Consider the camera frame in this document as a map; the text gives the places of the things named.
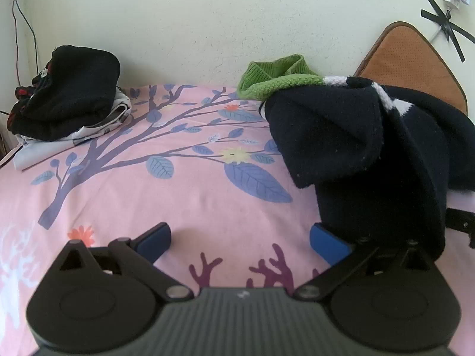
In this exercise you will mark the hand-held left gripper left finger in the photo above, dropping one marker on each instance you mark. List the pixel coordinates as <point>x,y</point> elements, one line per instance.
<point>157,241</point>

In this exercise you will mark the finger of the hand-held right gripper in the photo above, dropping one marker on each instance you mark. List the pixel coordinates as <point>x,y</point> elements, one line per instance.
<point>460,220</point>

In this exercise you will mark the folded white garment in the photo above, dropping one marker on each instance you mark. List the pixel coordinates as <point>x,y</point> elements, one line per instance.
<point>44,148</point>

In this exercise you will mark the pink floral bedsheet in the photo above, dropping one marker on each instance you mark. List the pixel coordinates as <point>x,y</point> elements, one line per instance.
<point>167,200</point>

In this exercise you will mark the black tape cross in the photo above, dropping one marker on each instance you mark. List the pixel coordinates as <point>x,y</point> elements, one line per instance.
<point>447,20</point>

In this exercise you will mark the navy sweater with green collar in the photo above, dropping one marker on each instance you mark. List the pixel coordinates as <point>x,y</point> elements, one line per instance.
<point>334,133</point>

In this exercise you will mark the folded black printed garment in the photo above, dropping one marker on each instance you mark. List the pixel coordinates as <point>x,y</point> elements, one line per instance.
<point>70,92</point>

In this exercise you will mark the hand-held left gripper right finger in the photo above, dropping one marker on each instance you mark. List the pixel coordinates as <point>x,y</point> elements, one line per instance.
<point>326,243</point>

